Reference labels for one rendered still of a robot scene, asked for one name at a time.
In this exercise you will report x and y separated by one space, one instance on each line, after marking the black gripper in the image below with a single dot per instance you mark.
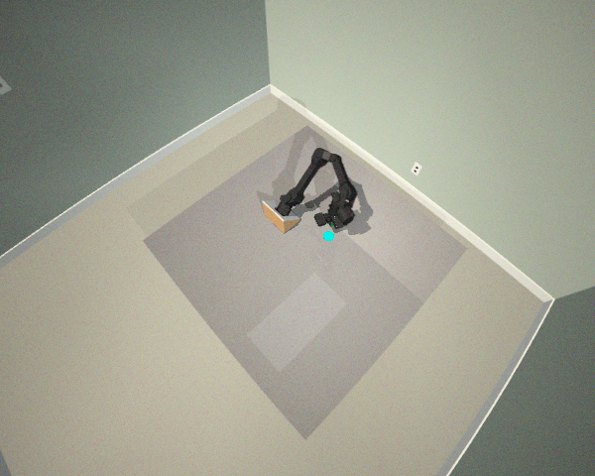
321 218

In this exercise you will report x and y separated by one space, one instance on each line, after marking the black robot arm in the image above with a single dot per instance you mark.
347 190

